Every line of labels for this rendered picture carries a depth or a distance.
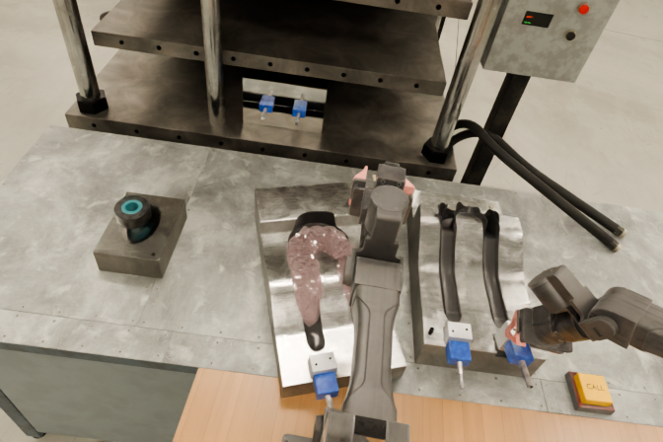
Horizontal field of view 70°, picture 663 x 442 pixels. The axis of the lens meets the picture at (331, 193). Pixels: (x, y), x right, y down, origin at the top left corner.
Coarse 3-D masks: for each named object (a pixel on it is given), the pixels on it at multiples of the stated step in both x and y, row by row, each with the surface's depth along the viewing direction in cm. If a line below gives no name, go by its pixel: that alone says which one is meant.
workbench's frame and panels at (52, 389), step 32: (0, 352) 113; (32, 352) 100; (64, 352) 99; (0, 384) 126; (32, 384) 125; (64, 384) 123; (96, 384) 121; (128, 384) 120; (160, 384) 118; (32, 416) 142; (64, 416) 140; (96, 416) 138; (128, 416) 136; (160, 416) 134
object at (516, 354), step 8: (504, 328) 98; (496, 336) 100; (504, 336) 97; (504, 344) 97; (512, 344) 95; (528, 344) 96; (512, 352) 94; (520, 352) 94; (528, 352) 94; (512, 360) 94; (520, 360) 94; (528, 360) 94; (528, 376) 91; (528, 384) 89
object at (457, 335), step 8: (448, 328) 99; (456, 328) 99; (464, 328) 99; (448, 336) 98; (456, 336) 97; (464, 336) 98; (472, 336) 98; (448, 344) 98; (456, 344) 97; (464, 344) 98; (448, 352) 97; (456, 352) 96; (464, 352) 96; (448, 360) 97; (456, 360) 96; (464, 360) 96; (464, 384) 93
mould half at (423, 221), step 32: (416, 192) 136; (416, 224) 122; (480, 224) 119; (512, 224) 120; (416, 256) 117; (480, 256) 116; (512, 256) 116; (416, 288) 112; (480, 288) 111; (512, 288) 112; (416, 320) 108; (448, 320) 103; (480, 320) 104; (416, 352) 104; (480, 352) 99; (544, 352) 100
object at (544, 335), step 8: (520, 312) 90; (528, 312) 89; (528, 320) 88; (552, 320) 84; (528, 328) 88; (536, 328) 88; (544, 328) 86; (552, 328) 84; (520, 336) 88; (528, 336) 87; (536, 336) 88; (544, 336) 86; (552, 336) 84; (536, 344) 87; (544, 344) 87; (552, 344) 86; (560, 344) 88; (568, 344) 88; (568, 352) 88
